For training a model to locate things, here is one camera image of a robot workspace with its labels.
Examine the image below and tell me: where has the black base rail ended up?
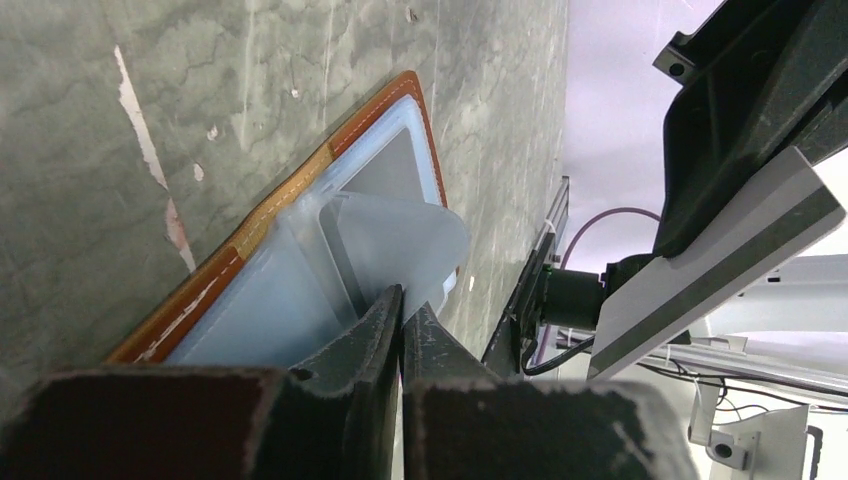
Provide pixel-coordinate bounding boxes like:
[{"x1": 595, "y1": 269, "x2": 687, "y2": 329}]
[{"x1": 481, "y1": 175, "x2": 570, "y2": 379}]

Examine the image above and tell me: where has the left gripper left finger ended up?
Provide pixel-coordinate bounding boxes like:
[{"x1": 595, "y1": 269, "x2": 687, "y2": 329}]
[{"x1": 1, "y1": 285, "x2": 404, "y2": 479}]

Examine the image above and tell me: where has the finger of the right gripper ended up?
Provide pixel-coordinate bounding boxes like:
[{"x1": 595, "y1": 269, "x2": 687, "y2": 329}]
[{"x1": 653, "y1": 0, "x2": 847, "y2": 258}]

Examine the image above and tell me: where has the white VIP credit card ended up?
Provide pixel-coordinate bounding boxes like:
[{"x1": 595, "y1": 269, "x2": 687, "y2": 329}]
[{"x1": 587, "y1": 147, "x2": 846, "y2": 381}]

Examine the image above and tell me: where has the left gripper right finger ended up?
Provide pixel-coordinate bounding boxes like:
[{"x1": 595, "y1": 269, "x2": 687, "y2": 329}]
[{"x1": 402, "y1": 306, "x2": 698, "y2": 479}]

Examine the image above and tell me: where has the brown leather card holder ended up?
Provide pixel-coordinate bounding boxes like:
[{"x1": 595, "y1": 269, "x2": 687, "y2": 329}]
[{"x1": 107, "y1": 70, "x2": 470, "y2": 367}]

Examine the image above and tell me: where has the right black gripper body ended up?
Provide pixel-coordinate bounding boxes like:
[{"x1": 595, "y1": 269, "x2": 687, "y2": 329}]
[{"x1": 540, "y1": 254, "x2": 653, "y2": 330}]

